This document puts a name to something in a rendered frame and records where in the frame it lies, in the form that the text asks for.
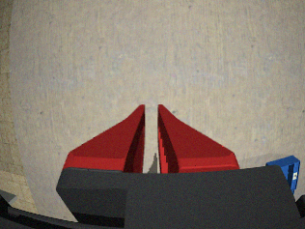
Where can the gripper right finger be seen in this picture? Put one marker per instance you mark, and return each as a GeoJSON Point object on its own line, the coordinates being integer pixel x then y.
{"type": "Point", "coordinates": [187, 150]}

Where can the blue three-compartment bin rack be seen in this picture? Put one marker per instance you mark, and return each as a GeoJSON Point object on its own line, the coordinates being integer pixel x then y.
{"type": "Point", "coordinates": [290, 166]}

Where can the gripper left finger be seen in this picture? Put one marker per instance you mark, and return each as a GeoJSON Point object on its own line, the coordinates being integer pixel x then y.
{"type": "Point", "coordinates": [115, 148]}

